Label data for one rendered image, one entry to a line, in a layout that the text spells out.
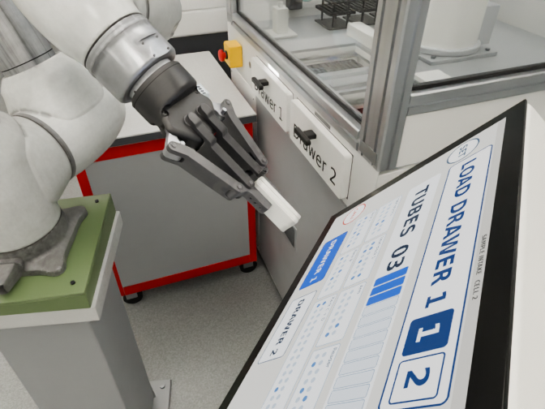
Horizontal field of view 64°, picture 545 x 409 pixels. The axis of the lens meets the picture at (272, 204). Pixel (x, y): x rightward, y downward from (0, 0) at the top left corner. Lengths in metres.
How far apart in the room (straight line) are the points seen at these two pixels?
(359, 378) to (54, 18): 0.45
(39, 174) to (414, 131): 0.66
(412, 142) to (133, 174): 0.91
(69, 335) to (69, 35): 0.66
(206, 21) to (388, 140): 1.36
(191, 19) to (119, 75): 1.51
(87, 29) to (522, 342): 0.47
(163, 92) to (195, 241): 1.20
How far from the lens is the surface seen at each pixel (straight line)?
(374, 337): 0.36
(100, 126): 0.94
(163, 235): 1.62
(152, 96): 0.51
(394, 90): 0.76
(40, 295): 0.88
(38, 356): 1.10
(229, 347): 1.69
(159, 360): 1.70
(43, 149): 0.86
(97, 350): 1.06
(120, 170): 1.44
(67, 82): 0.92
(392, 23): 0.75
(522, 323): 0.29
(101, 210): 1.00
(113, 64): 0.52
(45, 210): 0.88
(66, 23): 0.54
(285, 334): 0.48
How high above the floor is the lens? 1.40
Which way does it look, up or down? 38 degrees down
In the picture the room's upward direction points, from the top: straight up
